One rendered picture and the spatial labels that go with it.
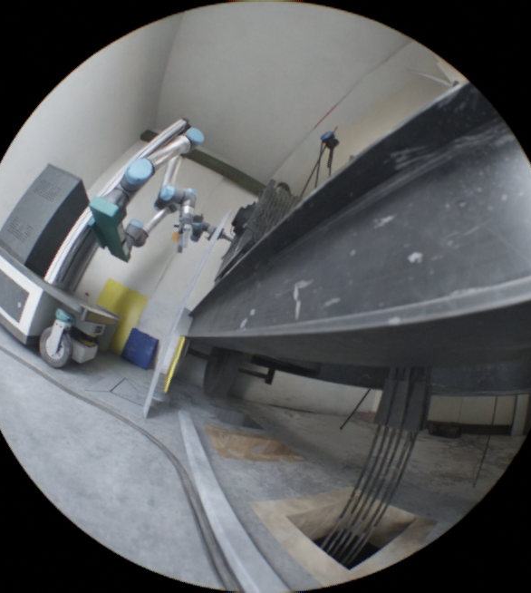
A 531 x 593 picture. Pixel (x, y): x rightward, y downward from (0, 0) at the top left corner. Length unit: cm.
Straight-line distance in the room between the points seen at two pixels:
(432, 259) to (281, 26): 254
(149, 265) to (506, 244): 228
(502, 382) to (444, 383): 27
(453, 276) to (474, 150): 18
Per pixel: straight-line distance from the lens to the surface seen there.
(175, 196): 108
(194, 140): 125
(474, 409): 323
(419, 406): 54
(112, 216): 101
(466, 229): 23
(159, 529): 47
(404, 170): 33
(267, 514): 61
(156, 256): 227
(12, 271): 114
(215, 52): 285
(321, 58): 253
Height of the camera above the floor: 37
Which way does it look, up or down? 20 degrees up
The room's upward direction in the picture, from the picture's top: 18 degrees clockwise
